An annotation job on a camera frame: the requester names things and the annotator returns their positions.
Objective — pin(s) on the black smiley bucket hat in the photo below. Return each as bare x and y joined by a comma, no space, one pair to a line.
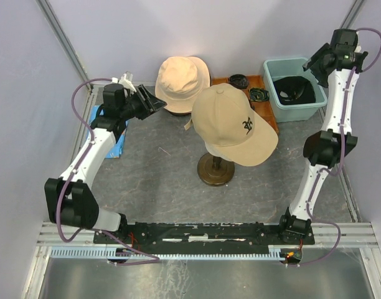
179,114

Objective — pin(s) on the tan baseball cap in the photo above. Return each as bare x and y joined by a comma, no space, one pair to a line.
230,129

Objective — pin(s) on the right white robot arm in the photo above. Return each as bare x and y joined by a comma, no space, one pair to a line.
336,66

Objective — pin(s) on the rolled black belt top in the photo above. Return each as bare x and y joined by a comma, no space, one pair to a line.
239,81

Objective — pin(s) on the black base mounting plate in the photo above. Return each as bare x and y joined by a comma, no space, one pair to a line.
244,238

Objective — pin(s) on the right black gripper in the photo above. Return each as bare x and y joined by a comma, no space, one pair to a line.
320,77

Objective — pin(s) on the beige mannequin head stand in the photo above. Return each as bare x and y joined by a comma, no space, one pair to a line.
214,169

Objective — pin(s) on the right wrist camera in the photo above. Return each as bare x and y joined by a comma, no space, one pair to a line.
344,40

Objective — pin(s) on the wooden compartment tray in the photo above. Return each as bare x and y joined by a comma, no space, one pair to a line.
264,109

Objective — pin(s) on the beige bucket hat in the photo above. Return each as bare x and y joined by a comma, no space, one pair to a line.
180,80

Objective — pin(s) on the teal plastic bin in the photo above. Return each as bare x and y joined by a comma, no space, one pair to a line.
276,69

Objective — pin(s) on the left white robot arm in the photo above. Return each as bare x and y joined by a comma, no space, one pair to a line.
69,197

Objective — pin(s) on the black baseball cap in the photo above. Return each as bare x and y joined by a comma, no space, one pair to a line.
294,90

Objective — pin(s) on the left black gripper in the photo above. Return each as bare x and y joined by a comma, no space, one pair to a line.
152,103

